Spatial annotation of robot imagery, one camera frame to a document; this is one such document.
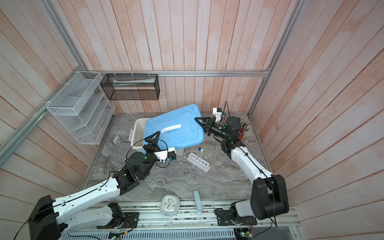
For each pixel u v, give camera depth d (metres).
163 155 0.62
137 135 0.92
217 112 0.73
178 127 0.75
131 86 1.04
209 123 0.67
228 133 0.61
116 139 1.04
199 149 0.82
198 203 0.75
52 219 0.39
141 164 0.52
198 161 0.90
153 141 0.62
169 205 0.76
